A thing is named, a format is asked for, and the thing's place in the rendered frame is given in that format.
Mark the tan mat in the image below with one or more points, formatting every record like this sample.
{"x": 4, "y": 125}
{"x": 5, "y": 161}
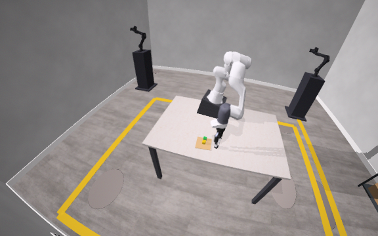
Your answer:
{"x": 206, "y": 146}

